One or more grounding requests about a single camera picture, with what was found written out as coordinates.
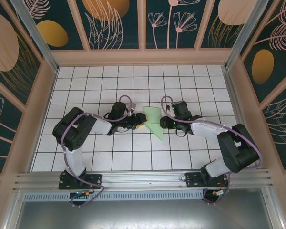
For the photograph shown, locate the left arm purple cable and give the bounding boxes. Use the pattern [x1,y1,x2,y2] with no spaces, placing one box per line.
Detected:
[61,95,137,208]

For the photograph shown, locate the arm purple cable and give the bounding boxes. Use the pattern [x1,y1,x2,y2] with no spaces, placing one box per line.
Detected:
[61,95,137,208]
[161,95,264,206]

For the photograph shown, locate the aluminium mounting rail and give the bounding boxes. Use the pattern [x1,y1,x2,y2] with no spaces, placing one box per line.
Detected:
[13,168,274,191]

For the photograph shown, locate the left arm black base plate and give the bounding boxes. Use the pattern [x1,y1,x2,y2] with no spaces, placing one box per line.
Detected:
[59,173,102,190]

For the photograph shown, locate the green paper sheet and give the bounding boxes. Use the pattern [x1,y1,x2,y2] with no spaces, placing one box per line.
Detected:
[143,106,164,142]

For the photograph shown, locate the aluminium side rail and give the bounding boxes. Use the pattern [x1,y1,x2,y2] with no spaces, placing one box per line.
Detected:
[223,68,260,170]

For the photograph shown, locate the aluminium frame post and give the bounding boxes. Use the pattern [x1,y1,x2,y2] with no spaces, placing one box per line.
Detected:
[9,0,59,73]
[225,0,269,70]

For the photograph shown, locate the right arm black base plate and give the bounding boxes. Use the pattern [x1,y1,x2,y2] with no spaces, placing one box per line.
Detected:
[185,172,228,189]

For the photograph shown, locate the grey metal sheet panel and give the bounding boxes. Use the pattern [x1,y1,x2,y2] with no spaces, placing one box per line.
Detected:
[13,190,277,229]

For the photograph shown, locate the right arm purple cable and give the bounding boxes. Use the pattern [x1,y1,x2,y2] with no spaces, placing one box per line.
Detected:
[161,95,264,206]

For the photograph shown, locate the grey slotted cable duct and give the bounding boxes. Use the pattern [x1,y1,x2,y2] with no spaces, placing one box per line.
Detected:
[22,189,207,202]

